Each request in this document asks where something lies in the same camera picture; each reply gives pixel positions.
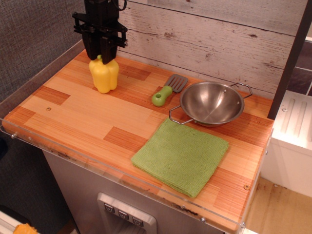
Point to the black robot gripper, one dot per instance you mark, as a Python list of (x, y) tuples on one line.
[(101, 16)]

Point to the yellow toy bell pepper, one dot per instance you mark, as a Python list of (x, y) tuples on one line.
[(104, 75)]

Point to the clear acrylic front guard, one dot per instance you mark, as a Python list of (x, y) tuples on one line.
[(107, 146)]

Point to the green knitted cloth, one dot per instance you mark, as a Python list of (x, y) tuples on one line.
[(181, 157)]

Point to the silver dispenser button panel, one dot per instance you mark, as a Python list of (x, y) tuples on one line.
[(121, 218)]

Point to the grey toy fridge cabinet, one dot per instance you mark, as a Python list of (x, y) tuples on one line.
[(80, 187)]

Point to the yellow orange object bottom left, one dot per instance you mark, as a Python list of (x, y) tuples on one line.
[(24, 229)]

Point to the green handled grey spatula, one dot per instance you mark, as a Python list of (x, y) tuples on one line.
[(175, 83)]

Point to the stainless steel bowl with handles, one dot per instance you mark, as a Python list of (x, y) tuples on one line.
[(212, 104)]

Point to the dark right upright post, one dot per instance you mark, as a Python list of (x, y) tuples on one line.
[(292, 60)]

